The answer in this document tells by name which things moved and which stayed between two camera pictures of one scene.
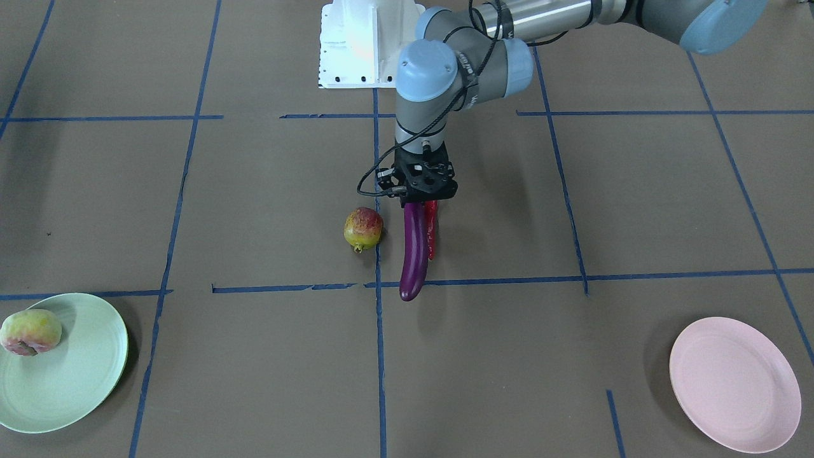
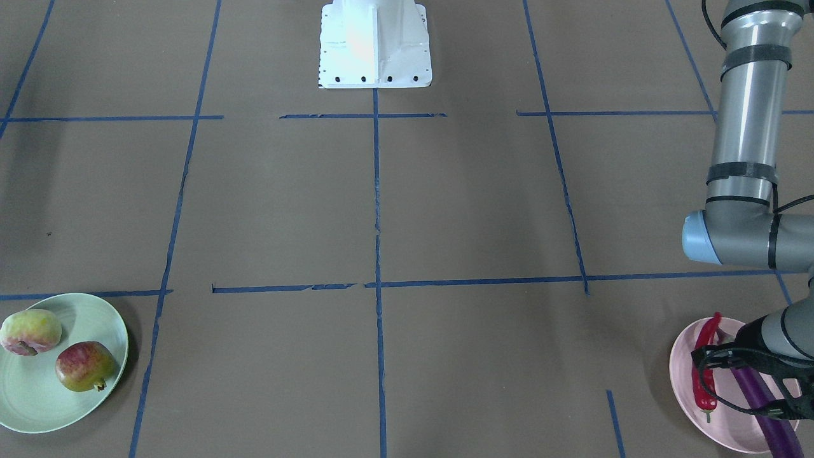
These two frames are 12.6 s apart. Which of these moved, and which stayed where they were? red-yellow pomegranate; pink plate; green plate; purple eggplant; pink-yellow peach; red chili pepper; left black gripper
Moved: red-yellow pomegranate; purple eggplant; red chili pepper; left black gripper
Stayed: green plate; pink plate; pink-yellow peach
